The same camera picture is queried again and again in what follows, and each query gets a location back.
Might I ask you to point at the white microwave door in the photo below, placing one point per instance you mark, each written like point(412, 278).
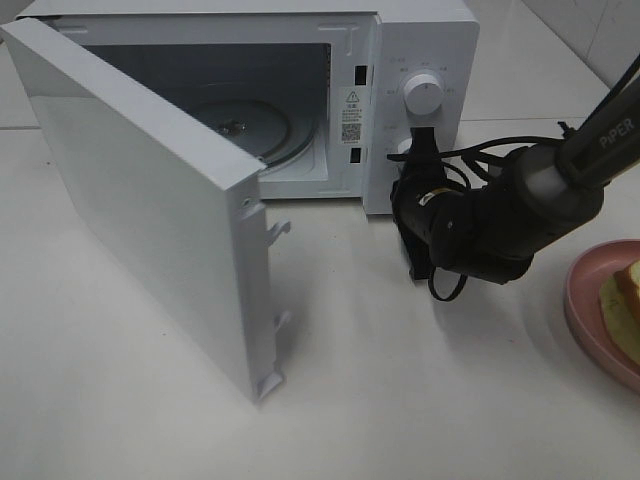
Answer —
point(174, 202)

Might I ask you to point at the white microwave oven body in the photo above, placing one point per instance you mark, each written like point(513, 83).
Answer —
point(346, 69)

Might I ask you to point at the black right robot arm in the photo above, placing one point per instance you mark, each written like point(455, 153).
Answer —
point(484, 211)

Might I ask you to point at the pink round plate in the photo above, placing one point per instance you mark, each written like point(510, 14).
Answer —
point(583, 312)

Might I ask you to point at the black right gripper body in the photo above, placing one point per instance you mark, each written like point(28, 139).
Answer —
point(418, 201)

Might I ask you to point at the upper white power knob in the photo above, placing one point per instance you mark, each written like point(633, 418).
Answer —
point(423, 93)

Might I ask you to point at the sandwich with lettuce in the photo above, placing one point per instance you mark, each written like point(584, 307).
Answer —
point(619, 302)

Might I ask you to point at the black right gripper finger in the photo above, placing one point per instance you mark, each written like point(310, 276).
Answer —
point(423, 149)

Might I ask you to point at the glass microwave turntable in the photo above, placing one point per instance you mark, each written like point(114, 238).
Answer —
point(271, 133)

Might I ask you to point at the lower white timer knob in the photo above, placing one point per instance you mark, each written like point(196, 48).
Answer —
point(403, 151)

